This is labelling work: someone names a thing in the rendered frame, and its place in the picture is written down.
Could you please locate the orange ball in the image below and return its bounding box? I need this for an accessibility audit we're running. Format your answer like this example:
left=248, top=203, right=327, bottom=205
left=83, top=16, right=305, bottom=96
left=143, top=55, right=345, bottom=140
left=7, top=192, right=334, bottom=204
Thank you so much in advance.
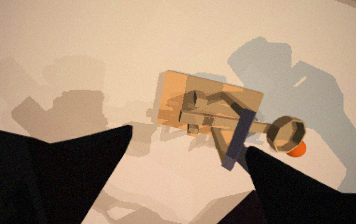
left=286, top=140, right=306, bottom=157

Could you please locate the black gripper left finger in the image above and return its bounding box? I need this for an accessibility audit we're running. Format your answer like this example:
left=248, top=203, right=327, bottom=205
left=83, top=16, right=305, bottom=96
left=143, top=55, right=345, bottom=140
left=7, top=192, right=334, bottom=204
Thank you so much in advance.
left=0, top=125, right=132, bottom=224

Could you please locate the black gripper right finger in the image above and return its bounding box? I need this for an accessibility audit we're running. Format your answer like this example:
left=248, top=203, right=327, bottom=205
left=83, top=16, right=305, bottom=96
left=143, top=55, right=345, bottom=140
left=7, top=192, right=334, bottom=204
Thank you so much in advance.
left=245, top=146, right=356, bottom=224

